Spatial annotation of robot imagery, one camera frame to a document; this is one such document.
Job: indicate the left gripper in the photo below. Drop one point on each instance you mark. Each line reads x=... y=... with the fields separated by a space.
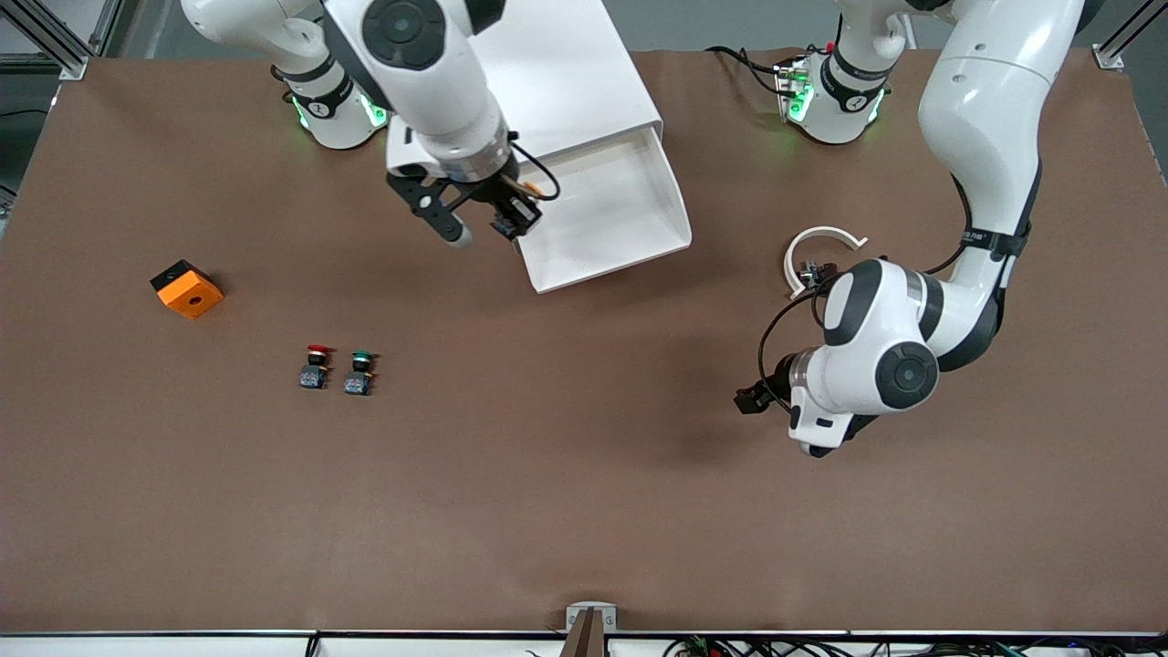
x=781 y=375

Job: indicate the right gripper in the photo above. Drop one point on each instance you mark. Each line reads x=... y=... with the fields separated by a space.
x=488 y=193

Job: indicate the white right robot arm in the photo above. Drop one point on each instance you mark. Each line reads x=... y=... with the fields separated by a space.
x=429 y=91

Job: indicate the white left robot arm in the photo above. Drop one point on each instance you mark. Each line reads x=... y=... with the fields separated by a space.
x=985 y=109

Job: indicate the orange button box black base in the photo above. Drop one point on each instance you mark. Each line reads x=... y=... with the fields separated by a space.
x=192 y=297

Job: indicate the white curved pipe clamp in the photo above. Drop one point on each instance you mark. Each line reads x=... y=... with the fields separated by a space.
x=826 y=231

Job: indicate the green pushbutton switch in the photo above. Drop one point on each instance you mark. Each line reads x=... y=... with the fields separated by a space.
x=359 y=376

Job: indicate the red pushbutton switch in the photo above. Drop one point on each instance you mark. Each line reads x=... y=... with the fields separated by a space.
x=315 y=370

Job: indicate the grey metal bracket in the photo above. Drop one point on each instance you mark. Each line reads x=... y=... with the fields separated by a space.
x=591 y=620

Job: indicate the aluminium frame post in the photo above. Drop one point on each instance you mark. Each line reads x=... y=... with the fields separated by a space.
x=55 y=50
x=1109 y=57

